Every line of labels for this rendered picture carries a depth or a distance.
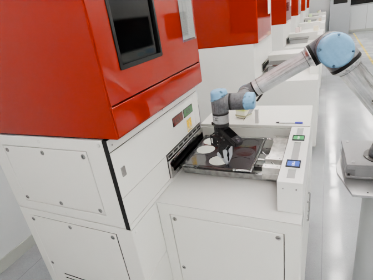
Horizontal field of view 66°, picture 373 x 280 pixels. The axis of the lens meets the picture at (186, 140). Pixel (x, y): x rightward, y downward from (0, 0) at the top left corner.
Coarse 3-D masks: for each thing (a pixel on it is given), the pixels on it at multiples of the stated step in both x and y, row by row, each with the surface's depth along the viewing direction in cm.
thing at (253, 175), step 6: (186, 168) 151; (192, 168) 150; (198, 168) 149; (204, 168) 148; (210, 174) 147; (216, 174) 145; (222, 174) 144; (228, 174) 142; (234, 174) 141; (240, 174) 139; (246, 174) 138; (252, 174) 137; (258, 174) 135; (264, 180) 135; (270, 180) 134
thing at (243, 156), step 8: (200, 144) 163; (248, 144) 155; (256, 144) 153; (192, 152) 156; (216, 152) 152; (240, 152) 148; (248, 152) 147; (256, 152) 145; (192, 160) 147; (200, 160) 146; (208, 160) 145; (232, 160) 141; (240, 160) 140; (248, 160) 139; (240, 168) 133; (248, 168) 132
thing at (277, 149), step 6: (276, 144) 154; (282, 144) 153; (270, 150) 150; (276, 150) 149; (282, 150) 148; (276, 156) 143; (282, 156) 142; (264, 174) 130; (270, 174) 129; (276, 174) 127
